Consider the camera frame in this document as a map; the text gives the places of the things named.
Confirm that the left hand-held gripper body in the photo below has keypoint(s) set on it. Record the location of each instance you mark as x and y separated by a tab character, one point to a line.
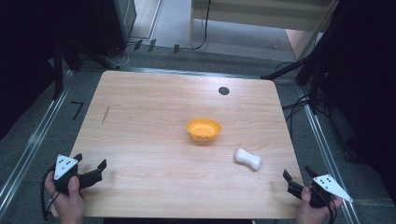
63	179

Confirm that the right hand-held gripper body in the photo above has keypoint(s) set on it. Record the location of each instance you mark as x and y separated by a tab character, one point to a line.
327	186

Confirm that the white bone-shaped toy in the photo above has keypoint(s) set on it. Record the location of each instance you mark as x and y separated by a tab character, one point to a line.
248	159

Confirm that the orange plastic bowl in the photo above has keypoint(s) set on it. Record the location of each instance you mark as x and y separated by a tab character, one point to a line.
204	129

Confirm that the person's left hand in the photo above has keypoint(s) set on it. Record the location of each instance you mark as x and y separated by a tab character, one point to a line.
70	205

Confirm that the person's right hand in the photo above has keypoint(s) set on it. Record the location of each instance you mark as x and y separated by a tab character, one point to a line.
311	214

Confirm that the black tripod stand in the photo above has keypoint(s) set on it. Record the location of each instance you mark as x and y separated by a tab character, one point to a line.
311	65

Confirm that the black round table grommet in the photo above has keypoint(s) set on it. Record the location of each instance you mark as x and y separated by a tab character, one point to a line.
223	90

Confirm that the black cabinet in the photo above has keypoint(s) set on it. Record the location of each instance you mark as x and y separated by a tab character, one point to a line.
115	25

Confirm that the metal floor rail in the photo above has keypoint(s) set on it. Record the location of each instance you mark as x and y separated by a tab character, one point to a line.
31	146
323	146

